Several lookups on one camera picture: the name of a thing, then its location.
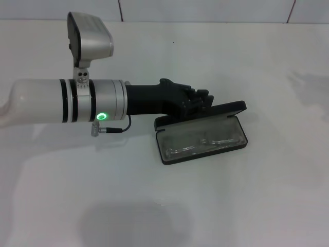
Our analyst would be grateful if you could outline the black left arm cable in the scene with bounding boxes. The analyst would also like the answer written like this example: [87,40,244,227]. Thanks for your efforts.
[89,114,132,137]

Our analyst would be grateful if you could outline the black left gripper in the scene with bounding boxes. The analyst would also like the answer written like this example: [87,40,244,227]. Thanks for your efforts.
[124,78,215,119]

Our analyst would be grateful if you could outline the black glasses case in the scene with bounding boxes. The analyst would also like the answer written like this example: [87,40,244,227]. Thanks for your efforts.
[154,100,249,166]

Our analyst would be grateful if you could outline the clear transparent glasses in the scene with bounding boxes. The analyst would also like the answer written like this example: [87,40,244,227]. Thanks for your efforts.
[166,132,242,158]

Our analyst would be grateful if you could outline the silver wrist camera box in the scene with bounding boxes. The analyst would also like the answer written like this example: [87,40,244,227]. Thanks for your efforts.
[67,11,115,68]

